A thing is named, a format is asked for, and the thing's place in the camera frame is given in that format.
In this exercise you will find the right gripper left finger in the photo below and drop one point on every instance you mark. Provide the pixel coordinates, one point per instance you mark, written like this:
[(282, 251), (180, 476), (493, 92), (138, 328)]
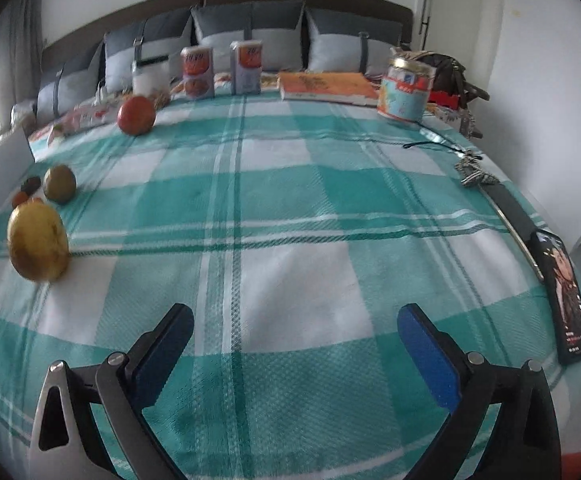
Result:
[(66, 443)]

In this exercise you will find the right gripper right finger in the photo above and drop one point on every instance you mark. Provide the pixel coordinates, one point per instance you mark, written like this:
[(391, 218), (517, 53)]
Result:
[(524, 442)]

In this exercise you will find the yellow brown pear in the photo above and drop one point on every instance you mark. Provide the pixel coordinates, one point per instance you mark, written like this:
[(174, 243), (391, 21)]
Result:
[(37, 242)]

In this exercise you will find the small orange tangerine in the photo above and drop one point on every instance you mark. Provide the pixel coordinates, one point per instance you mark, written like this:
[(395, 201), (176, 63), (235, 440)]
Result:
[(19, 198)]

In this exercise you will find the dark mangosteen on blanket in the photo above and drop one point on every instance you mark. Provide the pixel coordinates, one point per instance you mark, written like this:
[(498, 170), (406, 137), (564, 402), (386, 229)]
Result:
[(31, 185)]

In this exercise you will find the black smartphone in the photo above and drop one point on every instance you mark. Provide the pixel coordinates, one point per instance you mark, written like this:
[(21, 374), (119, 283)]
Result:
[(563, 292)]

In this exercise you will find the green brown round fruit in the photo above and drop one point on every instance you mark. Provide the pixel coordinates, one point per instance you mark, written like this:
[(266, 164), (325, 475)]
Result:
[(59, 184)]

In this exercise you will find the pink snack bag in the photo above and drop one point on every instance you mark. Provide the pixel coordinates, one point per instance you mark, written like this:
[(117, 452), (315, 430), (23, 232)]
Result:
[(76, 121)]

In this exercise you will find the teal plaid blanket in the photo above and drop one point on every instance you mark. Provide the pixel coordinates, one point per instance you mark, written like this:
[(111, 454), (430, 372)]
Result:
[(295, 231)]

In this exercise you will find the grey white pillow far left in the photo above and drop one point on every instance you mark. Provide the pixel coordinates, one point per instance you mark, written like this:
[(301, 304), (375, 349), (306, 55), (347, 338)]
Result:
[(68, 84)]

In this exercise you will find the grey white pillow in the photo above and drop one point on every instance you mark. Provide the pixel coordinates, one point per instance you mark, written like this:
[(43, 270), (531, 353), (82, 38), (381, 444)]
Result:
[(68, 84), (165, 34), (342, 42), (276, 23)]

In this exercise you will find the red pomegranate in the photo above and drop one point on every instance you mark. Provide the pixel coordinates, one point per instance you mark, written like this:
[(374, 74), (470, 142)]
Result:
[(136, 116)]

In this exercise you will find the clear jar black lid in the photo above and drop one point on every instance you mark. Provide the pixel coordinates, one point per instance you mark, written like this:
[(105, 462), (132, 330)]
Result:
[(151, 76)]

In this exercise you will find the red white carton left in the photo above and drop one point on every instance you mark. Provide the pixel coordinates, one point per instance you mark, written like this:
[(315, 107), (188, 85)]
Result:
[(197, 72)]

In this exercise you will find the red white carton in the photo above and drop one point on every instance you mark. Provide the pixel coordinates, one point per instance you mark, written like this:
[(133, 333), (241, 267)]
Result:
[(246, 67), (197, 72)]

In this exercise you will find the red white carton right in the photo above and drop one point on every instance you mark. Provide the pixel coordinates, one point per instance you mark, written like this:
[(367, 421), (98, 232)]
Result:
[(246, 67)]

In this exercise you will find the orange book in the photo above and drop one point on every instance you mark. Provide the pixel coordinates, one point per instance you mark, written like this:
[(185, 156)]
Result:
[(341, 88)]

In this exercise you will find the colourful tin can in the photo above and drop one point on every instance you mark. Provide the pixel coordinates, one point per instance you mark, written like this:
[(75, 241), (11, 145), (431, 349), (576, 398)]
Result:
[(405, 89)]

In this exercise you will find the black handbag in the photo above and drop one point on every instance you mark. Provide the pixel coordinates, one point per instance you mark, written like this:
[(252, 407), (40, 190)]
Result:
[(450, 87)]

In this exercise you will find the keys with striped strap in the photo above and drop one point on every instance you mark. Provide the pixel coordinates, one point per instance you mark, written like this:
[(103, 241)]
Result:
[(471, 172)]

